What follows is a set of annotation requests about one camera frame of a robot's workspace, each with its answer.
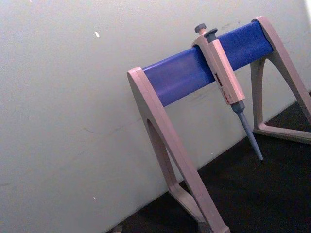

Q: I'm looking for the plain pale wall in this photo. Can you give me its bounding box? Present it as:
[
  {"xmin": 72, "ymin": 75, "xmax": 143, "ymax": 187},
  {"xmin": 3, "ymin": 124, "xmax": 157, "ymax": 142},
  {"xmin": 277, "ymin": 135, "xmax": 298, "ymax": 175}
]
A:
[{"xmin": 0, "ymin": 0, "xmax": 311, "ymax": 233}]

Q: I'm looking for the beige pipette with grey tip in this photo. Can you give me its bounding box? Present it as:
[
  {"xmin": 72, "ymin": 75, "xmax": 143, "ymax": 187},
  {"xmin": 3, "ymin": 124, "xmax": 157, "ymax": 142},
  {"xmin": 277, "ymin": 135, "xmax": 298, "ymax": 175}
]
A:
[{"xmin": 191, "ymin": 23, "xmax": 264, "ymax": 161}]

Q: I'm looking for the beige stand with blue bar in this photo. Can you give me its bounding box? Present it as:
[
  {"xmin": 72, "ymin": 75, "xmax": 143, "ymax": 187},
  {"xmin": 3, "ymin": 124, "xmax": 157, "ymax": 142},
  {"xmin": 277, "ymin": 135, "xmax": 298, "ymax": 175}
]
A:
[{"xmin": 126, "ymin": 15, "xmax": 311, "ymax": 233}]

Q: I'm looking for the black table cloth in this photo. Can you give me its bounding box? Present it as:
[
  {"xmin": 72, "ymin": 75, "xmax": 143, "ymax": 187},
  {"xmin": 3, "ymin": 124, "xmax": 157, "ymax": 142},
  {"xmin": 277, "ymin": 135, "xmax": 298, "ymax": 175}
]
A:
[{"xmin": 105, "ymin": 90, "xmax": 311, "ymax": 233}]

